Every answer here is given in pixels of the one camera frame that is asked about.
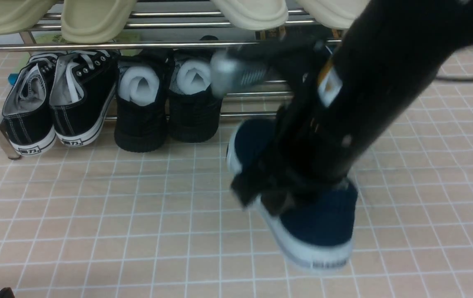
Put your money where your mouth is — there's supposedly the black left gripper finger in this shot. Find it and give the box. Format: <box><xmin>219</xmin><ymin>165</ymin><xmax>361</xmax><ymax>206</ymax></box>
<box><xmin>0</xmin><ymin>287</ymin><xmax>15</xmax><ymax>298</ymax></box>

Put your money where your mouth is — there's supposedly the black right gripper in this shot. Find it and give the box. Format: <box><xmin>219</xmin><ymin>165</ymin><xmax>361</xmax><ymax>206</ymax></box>
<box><xmin>210</xmin><ymin>36</ymin><xmax>369</xmax><ymax>216</ymax></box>

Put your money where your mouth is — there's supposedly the navy slip-on shoe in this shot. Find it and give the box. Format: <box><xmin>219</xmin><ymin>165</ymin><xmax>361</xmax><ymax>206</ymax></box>
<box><xmin>227</xmin><ymin>118</ymin><xmax>358</xmax><ymax>272</ymax></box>

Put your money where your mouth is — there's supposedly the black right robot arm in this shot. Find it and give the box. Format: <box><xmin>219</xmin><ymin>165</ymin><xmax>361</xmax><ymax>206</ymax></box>
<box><xmin>211</xmin><ymin>0</ymin><xmax>473</xmax><ymax>215</ymax></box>

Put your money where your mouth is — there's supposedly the steel shoe rack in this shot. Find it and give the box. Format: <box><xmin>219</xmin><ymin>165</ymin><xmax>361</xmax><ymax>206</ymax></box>
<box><xmin>0</xmin><ymin>0</ymin><xmax>344</xmax><ymax>160</ymax></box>

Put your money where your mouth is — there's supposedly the blue object behind rack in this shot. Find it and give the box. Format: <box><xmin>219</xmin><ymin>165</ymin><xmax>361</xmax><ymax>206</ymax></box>
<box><xmin>7</xmin><ymin>73</ymin><xmax>19</xmax><ymax>86</ymax></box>

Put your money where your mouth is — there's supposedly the right black knit shoe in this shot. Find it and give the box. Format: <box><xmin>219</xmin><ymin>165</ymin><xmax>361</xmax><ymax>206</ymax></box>
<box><xmin>168</xmin><ymin>48</ymin><xmax>222</xmax><ymax>143</ymax></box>

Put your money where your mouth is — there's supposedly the black knit shoe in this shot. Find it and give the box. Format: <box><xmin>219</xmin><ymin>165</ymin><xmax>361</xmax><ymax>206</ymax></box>
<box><xmin>168</xmin><ymin>48</ymin><xmax>222</xmax><ymax>143</ymax></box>
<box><xmin>114</xmin><ymin>49</ymin><xmax>173</xmax><ymax>153</ymax></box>

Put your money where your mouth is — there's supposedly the left black knit shoe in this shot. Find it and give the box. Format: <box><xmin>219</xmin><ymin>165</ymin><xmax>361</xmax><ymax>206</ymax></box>
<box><xmin>114</xmin><ymin>49</ymin><xmax>173</xmax><ymax>153</ymax></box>

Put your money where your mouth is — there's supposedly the left black canvas sneaker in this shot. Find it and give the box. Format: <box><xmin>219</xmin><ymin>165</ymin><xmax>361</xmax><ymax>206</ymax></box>
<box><xmin>2</xmin><ymin>51</ymin><xmax>66</xmax><ymax>156</ymax></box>

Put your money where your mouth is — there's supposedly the black canvas sneaker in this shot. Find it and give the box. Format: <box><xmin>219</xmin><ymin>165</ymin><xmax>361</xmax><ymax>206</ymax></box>
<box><xmin>2</xmin><ymin>51</ymin><xmax>66</xmax><ymax>156</ymax></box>
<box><xmin>49</xmin><ymin>50</ymin><xmax>121</xmax><ymax>147</ymax></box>

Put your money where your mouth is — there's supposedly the left cream slipper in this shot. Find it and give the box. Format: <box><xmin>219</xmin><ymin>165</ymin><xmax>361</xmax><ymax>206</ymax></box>
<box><xmin>211</xmin><ymin>0</ymin><xmax>289</xmax><ymax>31</ymax></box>

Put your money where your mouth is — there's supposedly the cream slipper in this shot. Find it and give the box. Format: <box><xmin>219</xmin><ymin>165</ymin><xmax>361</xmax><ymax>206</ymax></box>
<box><xmin>211</xmin><ymin>0</ymin><xmax>289</xmax><ymax>31</ymax></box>
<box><xmin>296</xmin><ymin>0</ymin><xmax>369</xmax><ymax>29</ymax></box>

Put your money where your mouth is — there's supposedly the right cream slipper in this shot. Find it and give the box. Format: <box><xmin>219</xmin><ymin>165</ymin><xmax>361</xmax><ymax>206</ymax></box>
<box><xmin>296</xmin><ymin>0</ymin><xmax>369</xmax><ymax>29</ymax></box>

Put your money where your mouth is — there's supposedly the right black canvas sneaker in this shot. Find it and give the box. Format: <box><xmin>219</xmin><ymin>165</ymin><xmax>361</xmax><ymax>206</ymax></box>
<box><xmin>49</xmin><ymin>50</ymin><xmax>121</xmax><ymax>147</ymax></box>

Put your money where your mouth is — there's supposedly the olive slipper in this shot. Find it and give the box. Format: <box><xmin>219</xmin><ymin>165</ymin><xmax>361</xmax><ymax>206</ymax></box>
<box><xmin>0</xmin><ymin>0</ymin><xmax>58</xmax><ymax>35</ymax></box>
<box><xmin>61</xmin><ymin>0</ymin><xmax>137</xmax><ymax>44</ymax></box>

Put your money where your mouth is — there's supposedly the far left olive slipper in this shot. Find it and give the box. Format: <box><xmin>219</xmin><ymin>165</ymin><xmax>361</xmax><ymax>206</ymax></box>
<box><xmin>0</xmin><ymin>0</ymin><xmax>58</xmax><ymax>35</ymax></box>

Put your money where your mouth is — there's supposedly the black cable on floor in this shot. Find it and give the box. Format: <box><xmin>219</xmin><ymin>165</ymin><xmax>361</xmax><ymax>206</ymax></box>
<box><xmin>434</xmin><ymin>74</ymin><xmax>473</xmax><ymax>82</ymax></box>

